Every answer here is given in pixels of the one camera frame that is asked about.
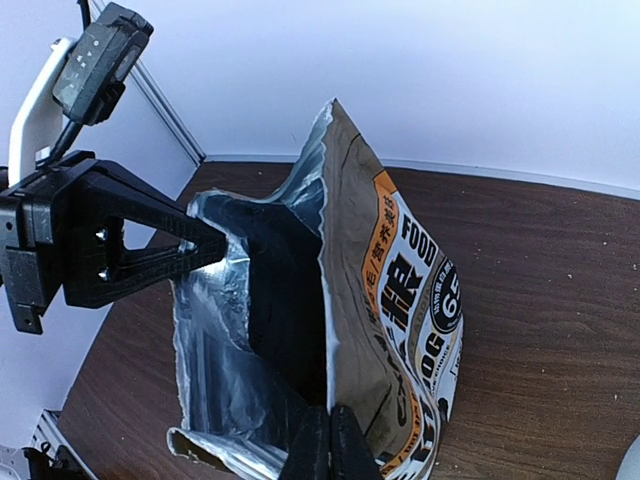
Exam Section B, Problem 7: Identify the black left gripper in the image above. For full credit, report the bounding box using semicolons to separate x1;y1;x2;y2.
1;151;227;334

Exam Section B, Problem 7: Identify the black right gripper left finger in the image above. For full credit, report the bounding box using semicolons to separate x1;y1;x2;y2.
279;406;330;480

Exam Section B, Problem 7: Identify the left aluminium corner post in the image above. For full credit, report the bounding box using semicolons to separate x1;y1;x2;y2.
130;60;207;166

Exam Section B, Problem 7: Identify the brown dog food bag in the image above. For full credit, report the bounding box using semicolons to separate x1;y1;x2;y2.
167;100;464;479

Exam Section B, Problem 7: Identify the white double pet bowl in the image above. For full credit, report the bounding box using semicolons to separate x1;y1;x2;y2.
615;435;640;480

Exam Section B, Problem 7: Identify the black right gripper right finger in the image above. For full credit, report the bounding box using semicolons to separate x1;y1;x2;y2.
330;405;382;480

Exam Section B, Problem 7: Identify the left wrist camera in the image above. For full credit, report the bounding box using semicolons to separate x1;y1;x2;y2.
8;2;155;181

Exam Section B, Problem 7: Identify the aluminium front rail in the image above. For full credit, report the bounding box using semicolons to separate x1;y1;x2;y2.
1;410;93;479

